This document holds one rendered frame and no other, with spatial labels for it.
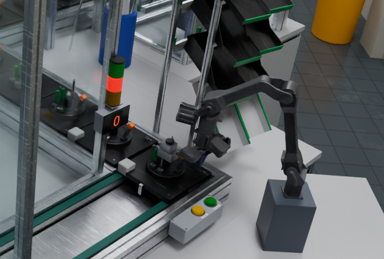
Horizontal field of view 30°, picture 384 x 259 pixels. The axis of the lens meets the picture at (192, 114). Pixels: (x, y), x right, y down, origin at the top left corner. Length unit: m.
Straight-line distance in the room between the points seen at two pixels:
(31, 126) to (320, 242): 1.34
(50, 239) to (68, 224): 0.09
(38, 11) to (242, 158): 1.62
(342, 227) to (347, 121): 2.53
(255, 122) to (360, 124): 2.42
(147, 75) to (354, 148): 1.95
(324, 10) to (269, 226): 4.00
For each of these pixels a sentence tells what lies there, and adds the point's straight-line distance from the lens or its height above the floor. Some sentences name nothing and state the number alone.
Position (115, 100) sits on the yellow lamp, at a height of 1.28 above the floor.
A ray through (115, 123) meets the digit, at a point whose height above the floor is 1.19.
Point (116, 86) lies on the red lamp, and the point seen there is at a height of 1.33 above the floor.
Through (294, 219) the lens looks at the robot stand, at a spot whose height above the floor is 1.00.
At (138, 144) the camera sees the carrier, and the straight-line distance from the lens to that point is 2.64.
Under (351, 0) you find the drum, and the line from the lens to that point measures 6.14.
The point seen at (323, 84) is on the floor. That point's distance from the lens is 5.57.
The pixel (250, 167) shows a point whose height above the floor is 0.86.
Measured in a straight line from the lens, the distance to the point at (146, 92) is 3.20.
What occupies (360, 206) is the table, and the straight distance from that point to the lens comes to 2.82.
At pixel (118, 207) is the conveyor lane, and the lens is 2.43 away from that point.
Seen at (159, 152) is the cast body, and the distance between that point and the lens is 2.49.
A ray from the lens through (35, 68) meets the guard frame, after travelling 1.47.
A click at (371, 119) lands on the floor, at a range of 5.28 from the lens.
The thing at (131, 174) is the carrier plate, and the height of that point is 0.97.
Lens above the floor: 2.44
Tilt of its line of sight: 31 degrees down
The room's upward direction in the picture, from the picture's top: 11 degrees clockwise
